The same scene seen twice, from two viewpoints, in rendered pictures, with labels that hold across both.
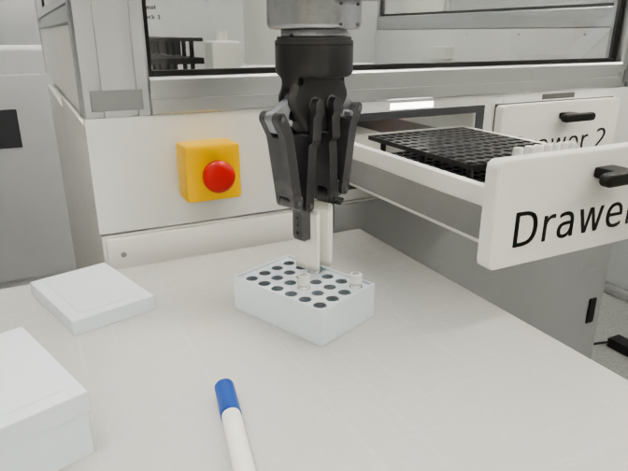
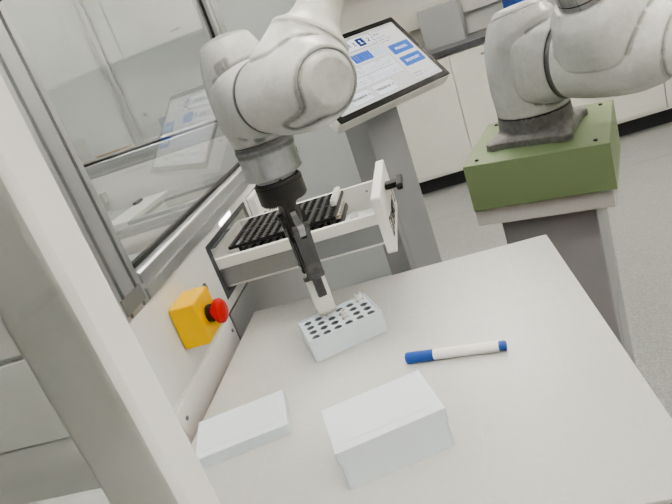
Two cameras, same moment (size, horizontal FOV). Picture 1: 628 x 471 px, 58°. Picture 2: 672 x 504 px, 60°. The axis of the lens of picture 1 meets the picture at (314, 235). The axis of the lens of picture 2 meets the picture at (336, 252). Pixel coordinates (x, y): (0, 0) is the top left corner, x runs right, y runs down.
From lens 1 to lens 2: 68 cm
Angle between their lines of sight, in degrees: 48
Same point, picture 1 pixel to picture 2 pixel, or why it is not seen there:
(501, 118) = (254, 204)
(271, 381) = (407, 347)
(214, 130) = (175, 290)
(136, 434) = not seen: hidden behind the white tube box
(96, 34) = (104, 256)
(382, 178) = (279, 258)
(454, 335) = (410, 289)
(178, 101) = (156, 280)
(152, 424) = not seen: hidden behind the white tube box
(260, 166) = not seen: hidden behind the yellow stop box
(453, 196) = (347, 233)
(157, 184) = (174, 350)
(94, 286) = (240, 420)
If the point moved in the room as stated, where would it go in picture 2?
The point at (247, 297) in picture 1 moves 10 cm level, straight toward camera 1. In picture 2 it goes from (325, 347) to (383, 344)
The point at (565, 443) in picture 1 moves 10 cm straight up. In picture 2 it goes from (503, 273) to (489, 218)
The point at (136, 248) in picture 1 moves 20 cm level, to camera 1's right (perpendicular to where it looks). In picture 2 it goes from (188, 407) to (267, 333)
